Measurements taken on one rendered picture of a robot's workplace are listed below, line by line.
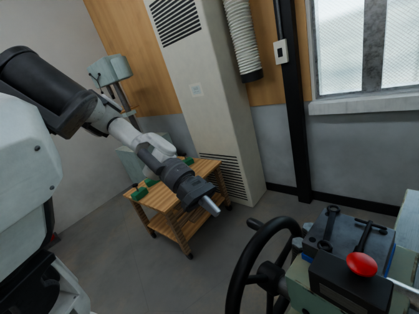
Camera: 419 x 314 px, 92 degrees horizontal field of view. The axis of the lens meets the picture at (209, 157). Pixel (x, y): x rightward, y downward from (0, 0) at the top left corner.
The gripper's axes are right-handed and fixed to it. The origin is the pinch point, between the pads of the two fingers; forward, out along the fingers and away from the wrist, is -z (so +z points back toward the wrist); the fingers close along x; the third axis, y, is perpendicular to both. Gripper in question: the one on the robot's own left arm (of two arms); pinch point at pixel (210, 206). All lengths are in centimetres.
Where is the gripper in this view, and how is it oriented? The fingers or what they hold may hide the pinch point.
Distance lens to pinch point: 57.0
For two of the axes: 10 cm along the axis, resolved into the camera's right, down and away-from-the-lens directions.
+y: 2.8, -7.9, -5.5
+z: -7.1, -5.6, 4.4
